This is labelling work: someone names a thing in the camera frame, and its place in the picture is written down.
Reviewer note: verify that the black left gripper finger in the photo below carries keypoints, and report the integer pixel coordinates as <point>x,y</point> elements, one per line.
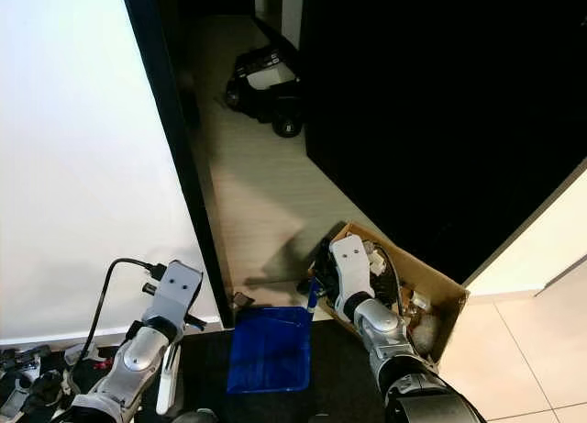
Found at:
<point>243,302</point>

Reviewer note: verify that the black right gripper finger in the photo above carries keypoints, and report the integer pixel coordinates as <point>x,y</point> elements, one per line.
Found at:
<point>308,285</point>

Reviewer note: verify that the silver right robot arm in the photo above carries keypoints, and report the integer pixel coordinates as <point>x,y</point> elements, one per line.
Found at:
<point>413,372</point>

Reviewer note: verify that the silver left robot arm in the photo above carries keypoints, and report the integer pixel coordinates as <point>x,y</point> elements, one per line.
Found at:
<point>138,351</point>

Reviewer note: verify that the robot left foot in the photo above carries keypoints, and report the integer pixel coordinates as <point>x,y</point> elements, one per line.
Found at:
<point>195,417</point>

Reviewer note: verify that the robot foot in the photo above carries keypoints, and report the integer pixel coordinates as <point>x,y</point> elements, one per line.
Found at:
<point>319,418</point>
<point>195,417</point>

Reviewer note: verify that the brown cardboard box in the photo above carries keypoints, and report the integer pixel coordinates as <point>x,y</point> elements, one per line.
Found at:
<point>436,290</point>

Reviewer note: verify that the grey crumpled rubbish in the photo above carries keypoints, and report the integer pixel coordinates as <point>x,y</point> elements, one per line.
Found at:
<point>425,331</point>

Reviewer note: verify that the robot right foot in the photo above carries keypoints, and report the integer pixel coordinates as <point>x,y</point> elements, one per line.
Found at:
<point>319,418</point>

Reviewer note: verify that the black and grey tool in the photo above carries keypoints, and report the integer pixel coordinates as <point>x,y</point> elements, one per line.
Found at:
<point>26,356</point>

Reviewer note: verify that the large black cabinet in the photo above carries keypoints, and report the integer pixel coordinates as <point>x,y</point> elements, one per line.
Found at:
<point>431,111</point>

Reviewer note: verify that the black wheeled vacuum cleaner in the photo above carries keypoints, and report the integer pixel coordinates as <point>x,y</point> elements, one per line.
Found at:
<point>266,88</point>

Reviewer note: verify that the white slab with black edge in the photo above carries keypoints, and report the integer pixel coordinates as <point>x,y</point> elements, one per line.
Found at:
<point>83,166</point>

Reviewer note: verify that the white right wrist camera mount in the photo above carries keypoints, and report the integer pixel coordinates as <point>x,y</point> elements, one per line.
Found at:
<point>351,262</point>

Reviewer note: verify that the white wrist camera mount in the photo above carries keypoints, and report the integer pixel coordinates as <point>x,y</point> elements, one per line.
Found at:
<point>351,262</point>
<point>176,290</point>

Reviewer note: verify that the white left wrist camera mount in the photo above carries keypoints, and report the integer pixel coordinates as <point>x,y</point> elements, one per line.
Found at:
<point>176,290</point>

